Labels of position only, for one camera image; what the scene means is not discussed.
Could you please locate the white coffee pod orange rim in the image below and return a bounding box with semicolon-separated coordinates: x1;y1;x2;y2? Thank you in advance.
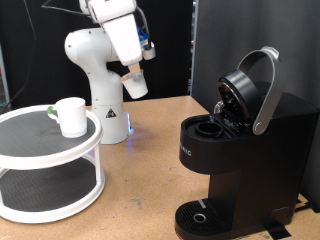
120;69;149;100

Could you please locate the blue cable clip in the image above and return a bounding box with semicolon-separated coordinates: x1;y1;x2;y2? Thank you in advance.
137;26;150;48

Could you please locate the white mug with green mark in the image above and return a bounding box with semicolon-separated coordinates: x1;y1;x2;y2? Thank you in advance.
46;96;88;139

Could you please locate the black tape strip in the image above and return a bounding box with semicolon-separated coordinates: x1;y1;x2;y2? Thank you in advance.
264;219;293;240

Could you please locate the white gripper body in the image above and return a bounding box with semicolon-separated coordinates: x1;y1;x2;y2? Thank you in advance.
101;13;145;67

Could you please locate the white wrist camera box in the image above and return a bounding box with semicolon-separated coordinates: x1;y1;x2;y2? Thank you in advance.
87;0;138;24

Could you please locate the white two-tier turntable shelf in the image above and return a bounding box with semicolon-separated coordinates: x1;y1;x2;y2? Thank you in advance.
0;104;106;224

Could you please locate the thin black hanging cable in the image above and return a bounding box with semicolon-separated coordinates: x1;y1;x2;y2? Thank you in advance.
0;0;37;114

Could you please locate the grey metal rack post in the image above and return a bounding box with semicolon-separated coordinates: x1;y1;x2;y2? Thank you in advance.
0;43;10;108

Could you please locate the black power cable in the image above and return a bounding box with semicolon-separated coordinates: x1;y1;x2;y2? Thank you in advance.
293;199;316;213

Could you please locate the black Keurig coffee machine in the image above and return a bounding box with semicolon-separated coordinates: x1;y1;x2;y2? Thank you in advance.
174;45;320;240

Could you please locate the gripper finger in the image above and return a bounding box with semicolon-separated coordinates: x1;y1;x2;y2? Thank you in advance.
127;63;145;83

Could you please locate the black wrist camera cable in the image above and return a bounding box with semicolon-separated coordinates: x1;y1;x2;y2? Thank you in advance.
41;0;157;62

